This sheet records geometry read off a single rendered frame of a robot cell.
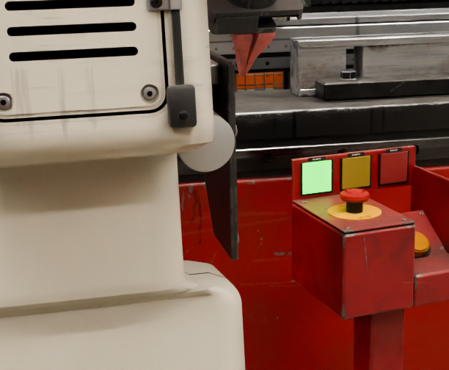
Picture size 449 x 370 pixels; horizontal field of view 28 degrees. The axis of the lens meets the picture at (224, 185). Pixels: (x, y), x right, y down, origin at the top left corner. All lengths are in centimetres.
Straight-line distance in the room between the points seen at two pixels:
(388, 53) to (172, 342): 104
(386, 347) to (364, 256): 18
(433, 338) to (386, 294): 44
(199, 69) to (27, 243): 16
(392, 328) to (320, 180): 23
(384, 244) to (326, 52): 48
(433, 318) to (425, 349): 6
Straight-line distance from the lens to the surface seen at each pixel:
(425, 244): 128
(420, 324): 161
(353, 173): 130
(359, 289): 117
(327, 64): 156
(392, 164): 133
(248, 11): 95
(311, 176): 127
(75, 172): 57
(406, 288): 121
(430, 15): 189
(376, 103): 149
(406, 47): 160
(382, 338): 129
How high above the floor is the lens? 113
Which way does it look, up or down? 15 degrees down
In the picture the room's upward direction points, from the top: 1 degrees counter-clockwise
